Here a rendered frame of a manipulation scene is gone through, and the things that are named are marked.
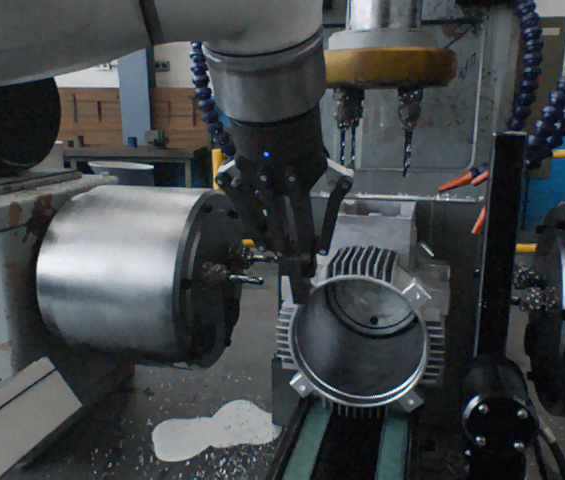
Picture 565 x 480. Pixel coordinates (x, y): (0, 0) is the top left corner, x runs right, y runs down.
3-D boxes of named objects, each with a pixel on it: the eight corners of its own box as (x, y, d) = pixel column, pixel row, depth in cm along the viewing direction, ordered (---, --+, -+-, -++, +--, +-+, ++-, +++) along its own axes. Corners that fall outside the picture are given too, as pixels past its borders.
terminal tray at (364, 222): (340, 247, 81) (342, 198, 80) (415, 252, 79) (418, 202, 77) (324, 270, 70) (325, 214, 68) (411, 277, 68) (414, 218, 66)
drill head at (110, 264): (70, 313, 100) (56, 171, 94) (269, 332, 91) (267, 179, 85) (-44, 379, 76) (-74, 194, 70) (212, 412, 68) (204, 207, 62)
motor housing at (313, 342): (311, 342, 86) (313, 221, 82) (439, 356, 81) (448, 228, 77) (275, 408, 67) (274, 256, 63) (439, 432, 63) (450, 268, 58)
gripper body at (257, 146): (331, 76, 47) (338, 167, 53) (235, 77, 49) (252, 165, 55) (315, 125, 42) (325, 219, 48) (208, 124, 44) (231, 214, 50)
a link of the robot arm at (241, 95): (221, 7, 46) (235, 76, 50) (183, 59, 39) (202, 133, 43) (332, 2, 44) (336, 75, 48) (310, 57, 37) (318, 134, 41)
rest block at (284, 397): (281, 405, 91) (280, 337, 88) (323, 411, 89) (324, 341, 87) (271, 425, 85) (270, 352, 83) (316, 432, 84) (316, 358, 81)
